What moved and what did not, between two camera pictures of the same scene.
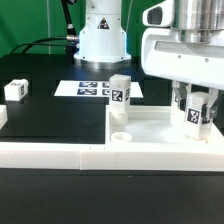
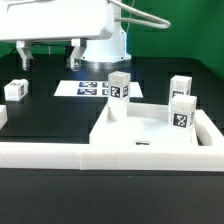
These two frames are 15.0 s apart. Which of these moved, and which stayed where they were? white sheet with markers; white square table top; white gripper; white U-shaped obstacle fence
Moved: white square table top; white gripper
Stayed: white sheet with markers; white U-shaped obstacle fence
